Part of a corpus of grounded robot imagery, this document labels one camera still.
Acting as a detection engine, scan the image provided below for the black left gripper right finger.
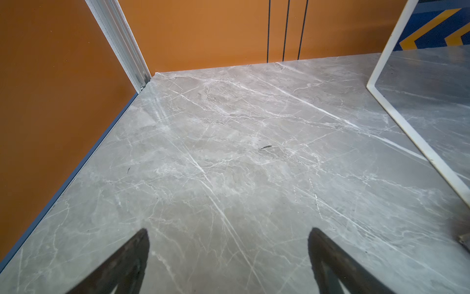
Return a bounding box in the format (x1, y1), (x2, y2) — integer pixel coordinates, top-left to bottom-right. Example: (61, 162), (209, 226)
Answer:
(308, 227), (394, 294)

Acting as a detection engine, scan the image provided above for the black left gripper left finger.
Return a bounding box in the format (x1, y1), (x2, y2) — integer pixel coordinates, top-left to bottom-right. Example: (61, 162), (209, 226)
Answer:
(68, 228), (150, 294)

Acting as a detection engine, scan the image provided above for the white metal shelf rack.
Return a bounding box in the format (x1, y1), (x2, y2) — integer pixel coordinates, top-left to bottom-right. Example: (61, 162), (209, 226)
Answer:
(367, 1), (470, 203)

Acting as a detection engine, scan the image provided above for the aluminium corner post left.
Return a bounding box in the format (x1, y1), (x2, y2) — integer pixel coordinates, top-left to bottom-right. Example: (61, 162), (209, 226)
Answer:
(86, 0), (151, 93)

